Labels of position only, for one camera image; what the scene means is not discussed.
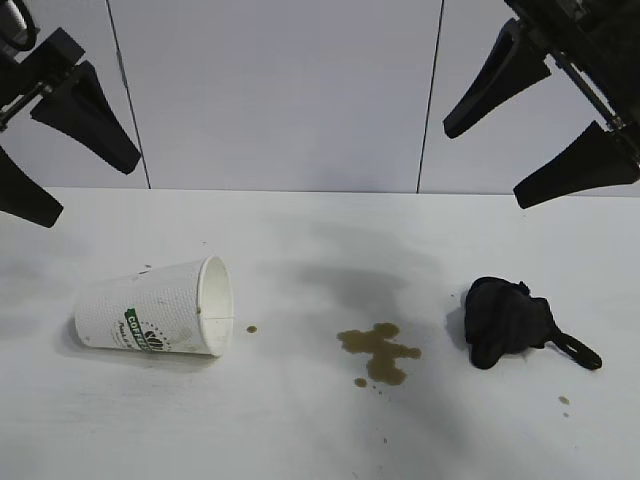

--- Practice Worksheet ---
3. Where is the black cloth with strap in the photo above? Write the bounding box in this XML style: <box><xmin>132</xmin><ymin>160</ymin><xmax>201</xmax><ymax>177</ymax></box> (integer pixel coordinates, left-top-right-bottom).
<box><xmin>462</xmin><ymin>275</ymin><xmax>604</xmax><ymax>372</ymax></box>

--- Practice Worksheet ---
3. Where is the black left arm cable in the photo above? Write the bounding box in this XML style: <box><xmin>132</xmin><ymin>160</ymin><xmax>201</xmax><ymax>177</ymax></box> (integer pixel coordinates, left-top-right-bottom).
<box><xmin>0</xmin><ymin>0</ymin><xmax>37</xmax><ymax>52</ymax></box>

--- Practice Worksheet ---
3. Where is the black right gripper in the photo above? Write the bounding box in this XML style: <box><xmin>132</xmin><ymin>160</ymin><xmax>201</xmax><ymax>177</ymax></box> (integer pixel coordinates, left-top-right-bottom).
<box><xmin>443</xmin><ymin>0</ymin><xmax>640</xmax><ymax>210</ymax></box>

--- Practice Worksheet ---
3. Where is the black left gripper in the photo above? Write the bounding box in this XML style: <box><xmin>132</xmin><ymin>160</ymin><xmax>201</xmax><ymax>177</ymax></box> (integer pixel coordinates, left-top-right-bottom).
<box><xmin>0</xmin><ymin>27</ymin><xmax>142</xmax><ymax>229</ymax></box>

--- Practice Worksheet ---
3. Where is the brown coffee spill puddle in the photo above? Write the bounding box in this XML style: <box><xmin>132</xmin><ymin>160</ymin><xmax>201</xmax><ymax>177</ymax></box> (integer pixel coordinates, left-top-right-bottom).
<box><xmin>336</xmin><ymin>322</ymin><xmax>424</xmax><ymax>388</ymax></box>

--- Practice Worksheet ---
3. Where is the white Coffee Star paper cup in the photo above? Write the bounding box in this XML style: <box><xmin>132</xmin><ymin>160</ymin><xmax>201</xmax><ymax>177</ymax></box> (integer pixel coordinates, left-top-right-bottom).
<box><xmin>73</xmin><ymin>255</ymin><xmax>235</xmax><ymax>357</ymax></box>

